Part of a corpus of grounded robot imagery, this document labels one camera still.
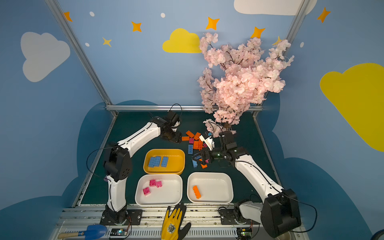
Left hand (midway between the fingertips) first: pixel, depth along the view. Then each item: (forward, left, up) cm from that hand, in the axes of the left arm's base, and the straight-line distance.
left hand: (175, 137), depth 93 cm
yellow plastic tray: (-9, +16, -5) cm, 19 cm away
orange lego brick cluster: (-30, -13, -9) cm, 34 cm away
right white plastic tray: (-27, -24, -11) cm, 38 cm away
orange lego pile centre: (+2, -14, -10) cm, 18 cm away
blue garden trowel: (-48, +37, -12) cm, 62 cm away
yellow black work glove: (-47, -1, -9) cm, 48 cm away
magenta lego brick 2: (-26, +9, -11) cm, 29 cm away
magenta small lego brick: (-30, +15, -10) cm, 35 cm away
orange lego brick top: (+11, -9, -11) cm, 18 cm away
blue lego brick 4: (-2, -9, -10) cm, 14 cm away
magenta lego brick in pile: (+5, -10, -11) cm, 15 cm away
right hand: (-15, -15, +7) cm, 22 cm away
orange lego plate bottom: (-14, -18, -12) cm, 26 cm away
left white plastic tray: (-31, +1, -10) cm, 33 cm away
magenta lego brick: (-25, +12, -10) cm, 30 cm away
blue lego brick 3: (-12, +7, -10) cm, 17 cm away
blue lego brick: (-13, +16, -9) cm, 23 cm away
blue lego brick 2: (-12, +13, -10) cm, 20 cm away
